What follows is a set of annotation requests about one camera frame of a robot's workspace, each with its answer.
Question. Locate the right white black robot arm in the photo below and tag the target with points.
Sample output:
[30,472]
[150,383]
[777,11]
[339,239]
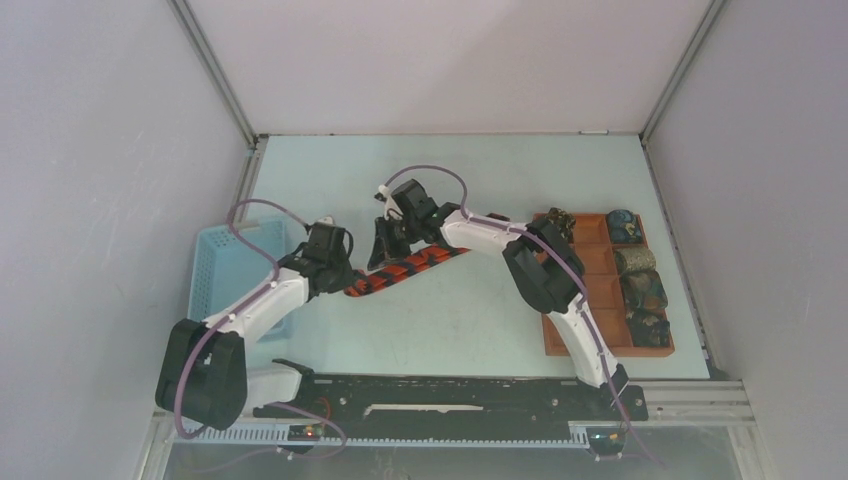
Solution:
[549,277]

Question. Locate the brown floral rolled tie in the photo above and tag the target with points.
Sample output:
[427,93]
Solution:
[564,222]

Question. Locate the gold patterned rolled tie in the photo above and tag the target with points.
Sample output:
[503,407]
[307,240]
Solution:
[634,259]

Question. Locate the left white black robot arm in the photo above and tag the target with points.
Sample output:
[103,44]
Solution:
[204,375]

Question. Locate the dark floral rolled tie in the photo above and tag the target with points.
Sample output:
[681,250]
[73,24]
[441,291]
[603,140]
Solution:
[648,330]

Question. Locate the dark green rolled tie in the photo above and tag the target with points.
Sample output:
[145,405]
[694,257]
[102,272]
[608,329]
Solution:
[644,290]

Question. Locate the brown wooden divided tray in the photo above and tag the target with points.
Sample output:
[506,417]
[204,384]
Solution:
[594,248]

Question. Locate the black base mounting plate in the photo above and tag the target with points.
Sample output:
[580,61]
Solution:
[463,408]

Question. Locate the light blue plastic basket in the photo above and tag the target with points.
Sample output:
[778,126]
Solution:
[225,269]

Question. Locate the white slotted cable duct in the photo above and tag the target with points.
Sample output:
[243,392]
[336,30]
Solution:
[270,434]

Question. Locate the blue patterned rolled tie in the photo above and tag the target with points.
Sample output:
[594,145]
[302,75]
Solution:
[624,228]

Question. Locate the orange navy striped tie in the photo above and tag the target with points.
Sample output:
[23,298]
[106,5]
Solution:
[396,271]

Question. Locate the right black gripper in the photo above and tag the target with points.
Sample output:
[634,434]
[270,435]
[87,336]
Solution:
[383,248]

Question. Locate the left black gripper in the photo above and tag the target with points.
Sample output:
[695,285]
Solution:
[339,284]

